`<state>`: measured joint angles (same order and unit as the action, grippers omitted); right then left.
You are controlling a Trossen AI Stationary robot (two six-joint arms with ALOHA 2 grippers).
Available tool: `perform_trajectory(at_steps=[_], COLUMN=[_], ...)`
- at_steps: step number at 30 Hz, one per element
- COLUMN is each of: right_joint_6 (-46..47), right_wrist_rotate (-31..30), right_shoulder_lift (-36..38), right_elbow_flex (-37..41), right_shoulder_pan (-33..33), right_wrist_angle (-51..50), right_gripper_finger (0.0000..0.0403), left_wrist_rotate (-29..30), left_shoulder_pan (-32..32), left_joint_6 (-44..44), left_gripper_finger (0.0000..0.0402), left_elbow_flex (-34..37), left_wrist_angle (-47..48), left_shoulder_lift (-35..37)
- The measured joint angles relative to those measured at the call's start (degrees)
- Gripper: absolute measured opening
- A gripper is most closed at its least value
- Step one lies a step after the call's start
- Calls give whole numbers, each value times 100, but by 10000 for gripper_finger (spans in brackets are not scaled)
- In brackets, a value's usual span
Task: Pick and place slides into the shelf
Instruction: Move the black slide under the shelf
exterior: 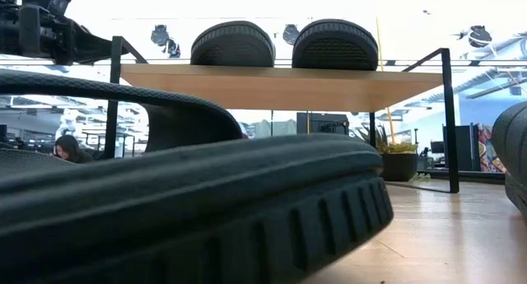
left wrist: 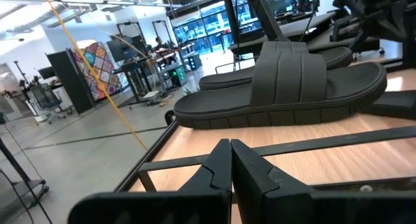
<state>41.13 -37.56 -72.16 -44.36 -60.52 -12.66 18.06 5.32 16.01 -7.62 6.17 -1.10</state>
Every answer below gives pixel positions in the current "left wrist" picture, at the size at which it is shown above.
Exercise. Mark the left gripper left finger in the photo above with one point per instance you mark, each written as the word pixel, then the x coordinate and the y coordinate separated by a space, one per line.
pixel 182 204

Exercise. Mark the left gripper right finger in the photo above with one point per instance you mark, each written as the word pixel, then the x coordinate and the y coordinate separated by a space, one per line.
pixel 292 204

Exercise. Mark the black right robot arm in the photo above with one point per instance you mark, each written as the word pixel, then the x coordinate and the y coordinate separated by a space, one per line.
pixel 373 13

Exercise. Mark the small potted succulent plant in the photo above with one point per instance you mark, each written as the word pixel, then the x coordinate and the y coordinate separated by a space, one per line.
pixel 191 91

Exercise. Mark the computer with green light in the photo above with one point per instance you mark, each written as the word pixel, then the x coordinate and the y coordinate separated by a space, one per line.
pixel 178 76

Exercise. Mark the black standing desk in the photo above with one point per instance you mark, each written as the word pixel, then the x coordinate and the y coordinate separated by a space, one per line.
pixel 136 71

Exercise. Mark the colourful patchwork panel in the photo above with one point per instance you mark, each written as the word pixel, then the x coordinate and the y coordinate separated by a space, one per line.
pixel 100 68

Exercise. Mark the black partition panel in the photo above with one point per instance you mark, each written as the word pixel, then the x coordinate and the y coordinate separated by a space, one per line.
pixel 71 84

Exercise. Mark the person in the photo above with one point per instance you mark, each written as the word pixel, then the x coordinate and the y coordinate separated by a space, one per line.
pixel 159 43

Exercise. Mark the black rolling stand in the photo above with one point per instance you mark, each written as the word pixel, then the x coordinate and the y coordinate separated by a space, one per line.
pixel 19 185

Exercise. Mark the black monitor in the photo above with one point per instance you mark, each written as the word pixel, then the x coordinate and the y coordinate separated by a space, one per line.
pixel 122 50

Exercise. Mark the grey office chair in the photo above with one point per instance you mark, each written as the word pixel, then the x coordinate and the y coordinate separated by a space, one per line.
pixel 47 99

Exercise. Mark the wooden shelf with black frame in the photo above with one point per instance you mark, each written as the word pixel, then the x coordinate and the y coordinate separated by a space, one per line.
pixel 325 145

